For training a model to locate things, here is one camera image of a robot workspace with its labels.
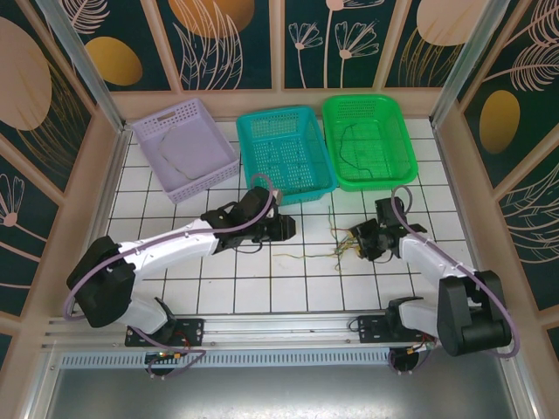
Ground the thin twisted multicolour cable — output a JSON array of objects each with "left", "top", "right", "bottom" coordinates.
[
  {"left": 331, "top": 226, "right": 363, "bottom": 263},
  {"left": 156, "top": 126, "right": 198, "bottom": 182},
  {"left": 273, "top": 251, "right": 340, "bottom": 261}
]

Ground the thin yellow green cable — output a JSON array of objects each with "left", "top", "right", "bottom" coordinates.
[{"left": 334, "top": 235, "right": 359, "bottom": 274}]

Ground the thin black cable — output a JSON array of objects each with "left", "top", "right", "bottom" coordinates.
[{"left": 337, "top": 122, "right": 386, "bottom": 180}]

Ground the green plastic basket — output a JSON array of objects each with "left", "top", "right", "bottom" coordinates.
[{"left": 321, "top": 93, "right": 419, "bottom": 193}]

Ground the teal plastic basket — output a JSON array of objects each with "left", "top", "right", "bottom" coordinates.
[{"left": 235, "top": 105, "right": 337, "bottom": 209}]

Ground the lavender plastic basket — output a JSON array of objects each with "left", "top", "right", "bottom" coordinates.
[{"left": 130, "top": 98, "right": 241, "bottom": 206}]

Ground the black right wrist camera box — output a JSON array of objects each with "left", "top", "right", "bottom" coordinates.
[{"left": 376, "top": 198, "right": 397, "bottom": 226}]

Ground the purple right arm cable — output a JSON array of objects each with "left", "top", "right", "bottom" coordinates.
[{"left": 390, "top": 185, "right": 523, "bottom": 360}]

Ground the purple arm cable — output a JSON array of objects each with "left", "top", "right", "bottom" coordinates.
[
  {"left": 390, "top": 185, "right": 523, "bottom": 360},
  {"left": 64, "top": 173, "right": 283, "bottom": 322}
]

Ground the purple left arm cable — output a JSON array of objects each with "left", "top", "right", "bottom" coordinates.
[{"left": 64, "top": 173, "right": 283, "bottom": 322}]

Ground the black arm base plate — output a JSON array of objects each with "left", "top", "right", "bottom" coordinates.
[
  {"left": 125, "top": 318, "right": 205, "bottom": 348},
  {"left": 356, "top": 313, "right": 397, "bottom": 344}
]

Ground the aluminium mounting rail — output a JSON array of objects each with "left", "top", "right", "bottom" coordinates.
[{"left": 41, "top": 312, "right": 442, "bottom": 350}]

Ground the purple cable loop under rail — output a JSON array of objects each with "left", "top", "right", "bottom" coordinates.
[
  {"left": 387, "top": 347, "right": 429, "bottom": 376},
  {"left": 146, "top": 348, "right": 209, "bottom": 381}
]

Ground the perforated grey cable duct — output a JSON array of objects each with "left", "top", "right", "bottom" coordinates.
[{"left": 60, "top": 351, "right": 393, "bottom": 370}]

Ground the dark floral wall panel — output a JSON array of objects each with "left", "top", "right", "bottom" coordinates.
[
  {"left": 0, "top": 15, "right": 96, "bottom": 196},
  {"left": 0, "top": 150, "right": 61, "bottom": 319},
  {"left": 67, "top": 0, "right": 176, "bottom": 93},
  {"left": 155, "top": 0, "right": 275, "bottom": 92},
  {"left": 460, "top": 0, "right": 559, "bottom": 187},
  {"left": 283, "top": 0, "right": 412, "bottom": 91},
  {"left": 383, "top": 0, "right": 481, "bottom": 89},
  {"left": 497, "top": 163, "right": 559, "bottom": 312}
]

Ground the aluminium corner post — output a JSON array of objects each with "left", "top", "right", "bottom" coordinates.
[
  {"left": 34, "top": 0, "right": 130, "bottom": 134},
  {"left": 430, "top": 0, "right": 523, "bottom": 130}
]

